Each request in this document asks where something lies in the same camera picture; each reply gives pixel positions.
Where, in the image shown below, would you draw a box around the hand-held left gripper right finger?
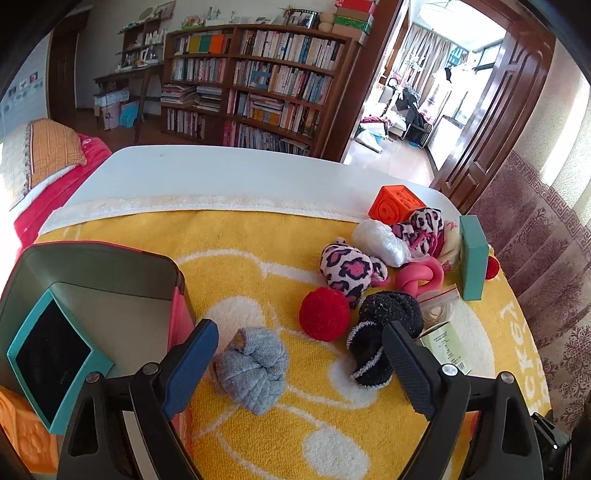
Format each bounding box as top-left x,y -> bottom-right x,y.
382,320 -> 546,480

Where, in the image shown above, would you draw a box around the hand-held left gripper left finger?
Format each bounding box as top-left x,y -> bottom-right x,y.
58,318 -> 220,480

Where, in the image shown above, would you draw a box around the white green carton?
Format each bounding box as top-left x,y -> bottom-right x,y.
418,320 -> 472,376

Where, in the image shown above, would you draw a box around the grey sock ball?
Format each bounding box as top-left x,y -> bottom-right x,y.
210,327 -> 291,416

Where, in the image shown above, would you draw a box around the black fuzzy sock ball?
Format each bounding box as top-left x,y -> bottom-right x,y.
346,291 -> 424,387

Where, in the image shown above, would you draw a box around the zip bag with roll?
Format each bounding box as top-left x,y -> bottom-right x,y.
418,285 -> 461,330

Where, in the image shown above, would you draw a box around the pink rubber knot toy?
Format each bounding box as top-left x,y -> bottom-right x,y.
394,256 -> 446,301

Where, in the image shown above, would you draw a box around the red pom-pom ball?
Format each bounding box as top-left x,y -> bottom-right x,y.
298,286 -> 352,343

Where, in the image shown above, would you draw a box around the leopard print sock ball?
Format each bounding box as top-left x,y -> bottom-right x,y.
392,208 -> 445,259
321,236 -> 392,309

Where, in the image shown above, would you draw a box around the red tin container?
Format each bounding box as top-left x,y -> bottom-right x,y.
0,243 -> 200,480

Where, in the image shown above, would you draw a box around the red-orange embossed cube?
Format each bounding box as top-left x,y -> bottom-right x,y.
368,185 -> 432,226

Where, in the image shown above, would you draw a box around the cream fabric bundle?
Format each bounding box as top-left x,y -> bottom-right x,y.
436,222 -> 462,268

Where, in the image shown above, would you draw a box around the yellow white patterned towel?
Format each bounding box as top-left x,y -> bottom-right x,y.
34,196 -> 552,480

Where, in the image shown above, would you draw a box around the teal box with black insert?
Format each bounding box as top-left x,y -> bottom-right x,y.
7,290 -> 116,435

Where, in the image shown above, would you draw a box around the light orange embossed cube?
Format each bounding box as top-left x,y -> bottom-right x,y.
0,388 -> 63,476

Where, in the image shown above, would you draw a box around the mauve patterned cloth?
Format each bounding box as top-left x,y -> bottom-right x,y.
471,150 -> 591,444

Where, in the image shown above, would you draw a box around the bed with red blanket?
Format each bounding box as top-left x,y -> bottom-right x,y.
0,119 -> 114,259

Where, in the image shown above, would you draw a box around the carved wooden door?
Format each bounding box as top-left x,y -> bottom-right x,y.
431,21 -> 557,213

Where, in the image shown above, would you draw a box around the black clothes pile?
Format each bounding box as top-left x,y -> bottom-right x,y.
392,85 -> 426,139

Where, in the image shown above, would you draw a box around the orange plaid pillow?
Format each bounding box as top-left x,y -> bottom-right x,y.
28,119 -> 88,169

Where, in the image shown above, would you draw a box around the white plastic bin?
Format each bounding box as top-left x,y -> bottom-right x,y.
93,90 -> 130,131

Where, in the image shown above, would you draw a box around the cream floral quilt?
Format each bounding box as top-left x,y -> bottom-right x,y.
0,134 -> 38,210

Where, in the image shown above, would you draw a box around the wooden bookshelf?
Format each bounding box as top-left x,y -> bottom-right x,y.
159,23 -> 365,158

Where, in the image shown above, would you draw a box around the wooden desk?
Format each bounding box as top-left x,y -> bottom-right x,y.
93,62 -> 164,144

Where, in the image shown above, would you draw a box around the white wardrobe with pictures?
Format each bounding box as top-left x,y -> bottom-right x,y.
0,69 -> 49,139

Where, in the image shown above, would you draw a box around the wooden desktop shelf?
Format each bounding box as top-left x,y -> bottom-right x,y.
117,21 -> 169,70

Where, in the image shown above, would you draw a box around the dark wooden door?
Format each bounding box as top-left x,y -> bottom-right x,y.
48,9 -> 88,123

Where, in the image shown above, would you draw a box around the rows of books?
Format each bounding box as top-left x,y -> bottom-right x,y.
161,30 -> 345,155

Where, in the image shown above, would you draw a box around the green gift box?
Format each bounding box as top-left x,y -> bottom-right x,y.
333,16 -> 371,32

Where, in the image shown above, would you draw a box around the red gift box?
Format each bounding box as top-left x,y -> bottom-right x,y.
336,0 -> 374,19

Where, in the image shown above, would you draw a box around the wooden door frame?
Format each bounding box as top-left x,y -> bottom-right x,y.
342,0 -> 411,164

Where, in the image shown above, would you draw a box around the black photo frame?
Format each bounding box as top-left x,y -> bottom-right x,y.
284,10 -> 319,29

